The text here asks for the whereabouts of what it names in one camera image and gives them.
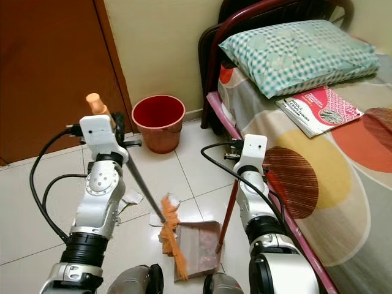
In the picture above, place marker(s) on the orange bristle broom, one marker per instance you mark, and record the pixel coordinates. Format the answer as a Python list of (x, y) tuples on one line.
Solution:
[(174, 239)]

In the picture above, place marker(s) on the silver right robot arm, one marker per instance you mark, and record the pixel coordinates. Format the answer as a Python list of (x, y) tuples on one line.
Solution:
[(260, 208)]

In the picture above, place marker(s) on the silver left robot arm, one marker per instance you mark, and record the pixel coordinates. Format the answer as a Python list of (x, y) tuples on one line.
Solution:
[(98, 196)]

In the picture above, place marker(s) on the red plastic bucket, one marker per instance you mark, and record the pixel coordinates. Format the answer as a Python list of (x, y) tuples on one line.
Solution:
[(159, 131)]

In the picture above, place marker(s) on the brown wooden door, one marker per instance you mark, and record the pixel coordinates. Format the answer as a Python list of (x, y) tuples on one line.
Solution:
[(55, 73)]

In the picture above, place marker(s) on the red and white book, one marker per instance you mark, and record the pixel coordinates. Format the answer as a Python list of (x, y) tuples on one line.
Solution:
[(318, 113)]

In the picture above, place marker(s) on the patterned bed sheet mattress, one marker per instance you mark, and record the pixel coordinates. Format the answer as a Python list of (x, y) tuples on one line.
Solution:
[(337, 184)]

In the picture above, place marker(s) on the grey right robot leg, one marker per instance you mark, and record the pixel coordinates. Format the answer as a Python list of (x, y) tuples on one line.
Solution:
[(223, 284)]

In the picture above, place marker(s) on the grey robot leg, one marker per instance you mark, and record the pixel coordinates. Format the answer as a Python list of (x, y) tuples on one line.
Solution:
[(223, 284), (138, 280)]

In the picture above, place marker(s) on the green checkered pillow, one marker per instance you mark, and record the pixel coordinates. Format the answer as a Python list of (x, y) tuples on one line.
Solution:
[(300, 58)]

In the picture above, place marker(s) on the grey left robot leg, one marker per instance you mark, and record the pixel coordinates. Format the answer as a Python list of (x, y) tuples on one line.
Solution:
[(138, 280)]

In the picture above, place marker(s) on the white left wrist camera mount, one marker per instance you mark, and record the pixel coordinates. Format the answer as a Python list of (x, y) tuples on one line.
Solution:
[(98, 135)]

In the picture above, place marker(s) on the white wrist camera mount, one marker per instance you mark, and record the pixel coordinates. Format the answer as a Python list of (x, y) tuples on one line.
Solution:
[(98, 135), (254, 150)]

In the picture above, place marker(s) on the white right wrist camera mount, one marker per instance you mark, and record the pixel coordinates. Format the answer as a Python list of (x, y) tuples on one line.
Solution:
[(254, 150)]

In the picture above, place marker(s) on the dark red metal bed frame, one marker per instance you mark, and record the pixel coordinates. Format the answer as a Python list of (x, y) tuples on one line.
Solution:
[(211, 49)]

